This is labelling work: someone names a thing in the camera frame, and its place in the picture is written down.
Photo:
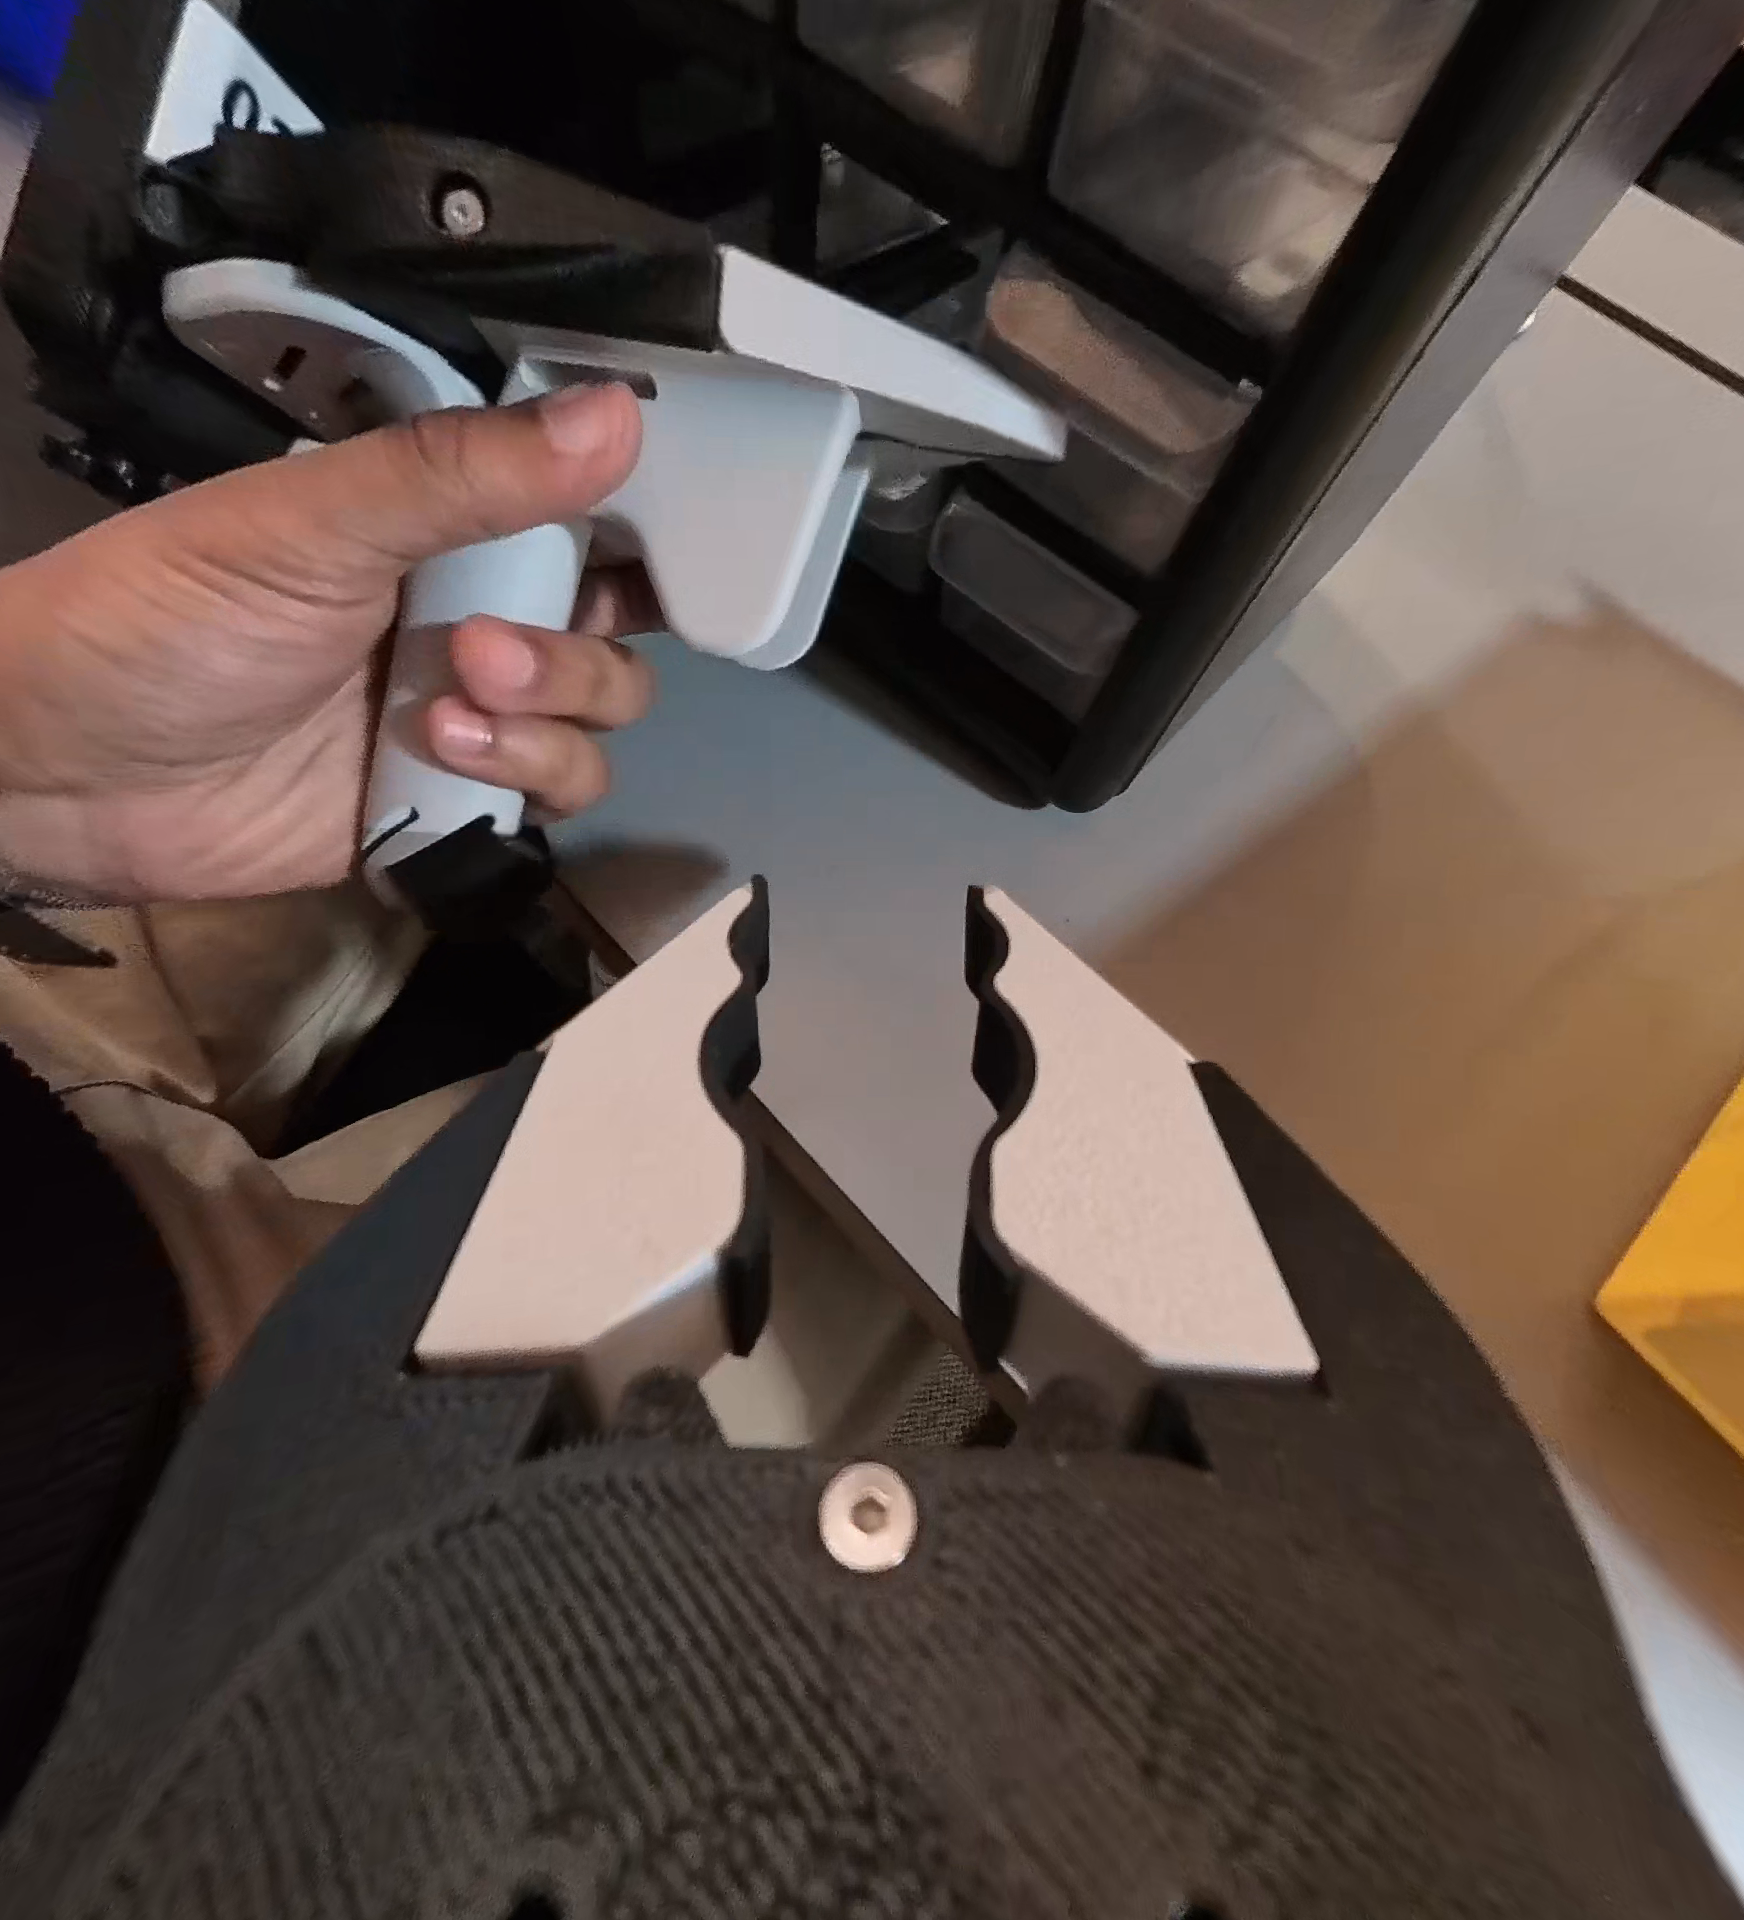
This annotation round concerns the clear plastic drawer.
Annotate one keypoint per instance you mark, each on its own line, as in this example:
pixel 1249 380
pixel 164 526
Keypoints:
pixel 1035 598
pixel 1261 149
pixel 1111 420

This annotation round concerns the yellow storage bin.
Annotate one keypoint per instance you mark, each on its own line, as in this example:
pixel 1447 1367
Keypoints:
pixel 1741 1199

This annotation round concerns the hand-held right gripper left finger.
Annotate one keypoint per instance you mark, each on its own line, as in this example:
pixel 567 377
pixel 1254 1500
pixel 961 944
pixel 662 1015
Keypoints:
pixel 586 1170

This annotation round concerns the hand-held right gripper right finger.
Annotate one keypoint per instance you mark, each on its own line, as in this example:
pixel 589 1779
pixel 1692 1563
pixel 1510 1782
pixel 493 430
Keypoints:
pixel 1127 1199

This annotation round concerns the black drawer cabinet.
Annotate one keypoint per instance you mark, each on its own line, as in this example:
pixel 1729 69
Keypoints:
pixel 1411 374

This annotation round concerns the person's beige trousers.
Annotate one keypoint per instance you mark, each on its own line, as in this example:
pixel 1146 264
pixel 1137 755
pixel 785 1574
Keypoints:
pixel 213 1018

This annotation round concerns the grey desk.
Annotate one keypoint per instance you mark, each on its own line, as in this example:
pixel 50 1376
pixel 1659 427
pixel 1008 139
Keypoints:
pixel 844 780

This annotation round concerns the person's black top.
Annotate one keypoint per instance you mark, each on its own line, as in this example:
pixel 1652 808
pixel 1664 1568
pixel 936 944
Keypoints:
pixel 18 1348

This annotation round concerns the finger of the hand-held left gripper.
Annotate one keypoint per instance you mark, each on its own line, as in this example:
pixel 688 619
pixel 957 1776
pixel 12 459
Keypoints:
pixel 873 360

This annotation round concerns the person's left hand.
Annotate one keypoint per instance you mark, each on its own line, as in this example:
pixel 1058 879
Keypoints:
pixel 180 675

